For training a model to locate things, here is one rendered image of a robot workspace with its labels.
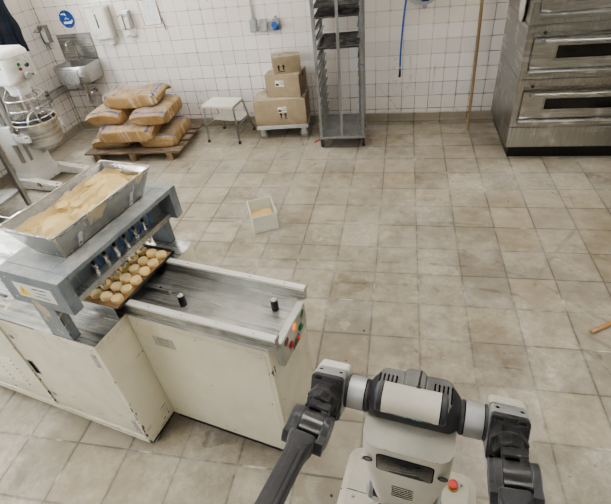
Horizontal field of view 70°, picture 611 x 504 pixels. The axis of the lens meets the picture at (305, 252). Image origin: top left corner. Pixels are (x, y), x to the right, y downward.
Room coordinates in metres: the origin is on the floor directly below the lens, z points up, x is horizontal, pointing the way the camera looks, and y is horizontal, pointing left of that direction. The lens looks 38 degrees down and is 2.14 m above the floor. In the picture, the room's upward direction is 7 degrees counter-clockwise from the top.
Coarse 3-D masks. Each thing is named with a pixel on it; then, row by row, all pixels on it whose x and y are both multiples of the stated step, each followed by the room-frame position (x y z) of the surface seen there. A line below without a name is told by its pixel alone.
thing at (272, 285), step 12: (168, 264) 1.65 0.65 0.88; (180, 264) 1.62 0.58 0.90; (192, 264) 1.61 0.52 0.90; (204, 276) 1.57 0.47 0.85; (216, 276) 1.54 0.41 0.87; (228, 276) 1.51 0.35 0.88; (240, 276) 1.48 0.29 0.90; (252, 276) 1.47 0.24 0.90; (252, 288) 1.46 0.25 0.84; (264, 288) 1.43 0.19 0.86; (276, 288) 1.40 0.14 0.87; (288, 288) 1.38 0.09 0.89; (300, 288) 1.35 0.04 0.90
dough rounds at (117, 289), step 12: (144, 252) 1.73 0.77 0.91; (156, 252) 1.70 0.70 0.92; (168, 252) 1.72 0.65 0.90; (132, 264) 1.66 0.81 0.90; (144, 264) 1.64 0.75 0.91; (156, 264) 1.62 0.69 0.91; (120, 276) 1.55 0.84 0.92; (132, 276) 1.54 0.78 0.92; (144, 276) 1.56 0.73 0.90; (96, 288) 1.51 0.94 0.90; (108, 288) 1.50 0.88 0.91; (120, 288) 1.47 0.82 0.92; (132, 288) 1.47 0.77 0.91; (96, 300) 1.43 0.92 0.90; (108, 300) 1.42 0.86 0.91; (120, 300) 1.40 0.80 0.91
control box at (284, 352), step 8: (296, 304) 1.33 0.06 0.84; (296, 312) 1.28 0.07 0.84; (304, 312) 1.33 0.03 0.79; (288, 320) 1.24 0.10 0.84; (296, 320) 1.25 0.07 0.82; (304, 320) 1.32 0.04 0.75; (288, 328) 1.20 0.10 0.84; (296, 328) 1.24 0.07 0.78; (304, 328) 1.31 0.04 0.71; (280, 336) 1.16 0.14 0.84; (288, 336) 1.18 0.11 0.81; (296, 336) 1.24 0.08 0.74; (280, 344) 1.12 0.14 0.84; (288, 344) 1.17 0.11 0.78; (296, 344) 1.22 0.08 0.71; (280, 352) 1.12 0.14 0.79; (288, 352) 1.16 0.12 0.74; (280, 360) 1.13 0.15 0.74; (288, 360) 1.15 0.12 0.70
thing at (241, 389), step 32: (192, 288) 1.51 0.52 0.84; (224, 288) 1.48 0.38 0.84; (224, 320) 1.28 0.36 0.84; (256, 320) 1.26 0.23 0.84; (160, 352) 1.34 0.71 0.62; (192, 352) 1.26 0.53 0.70; (224, 352) 1.18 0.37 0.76; (256, 352) 1.12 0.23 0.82; (192, 384) 1.29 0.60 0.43; (224, 384) 1.21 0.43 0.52; (256, 384) 1.13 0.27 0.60; (288, 384) 1.17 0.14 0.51; (192, 416) 1.34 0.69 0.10; (224, 416) 1.24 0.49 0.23; (256, 416) 1.15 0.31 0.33; (288, 416) 1.13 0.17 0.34
